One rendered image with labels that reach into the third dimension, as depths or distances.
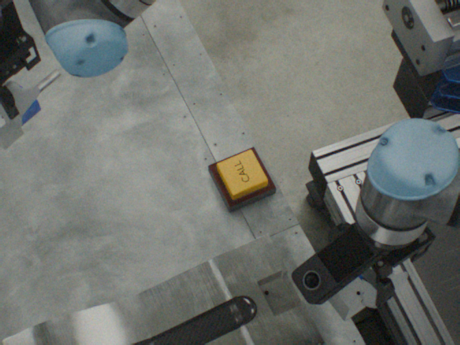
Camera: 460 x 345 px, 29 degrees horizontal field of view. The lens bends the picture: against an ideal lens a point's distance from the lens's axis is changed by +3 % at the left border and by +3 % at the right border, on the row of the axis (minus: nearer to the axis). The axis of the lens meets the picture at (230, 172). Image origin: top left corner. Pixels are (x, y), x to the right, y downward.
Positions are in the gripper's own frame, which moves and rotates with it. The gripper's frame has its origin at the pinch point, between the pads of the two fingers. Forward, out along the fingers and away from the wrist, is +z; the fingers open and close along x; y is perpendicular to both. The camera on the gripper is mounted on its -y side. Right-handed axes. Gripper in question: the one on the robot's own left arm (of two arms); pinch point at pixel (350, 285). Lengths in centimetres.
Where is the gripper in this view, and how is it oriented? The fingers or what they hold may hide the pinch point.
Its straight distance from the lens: 113.8
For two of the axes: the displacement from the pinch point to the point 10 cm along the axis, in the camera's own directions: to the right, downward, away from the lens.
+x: -5.7, -7.4, 3.6
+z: 0.0, 4.4, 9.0
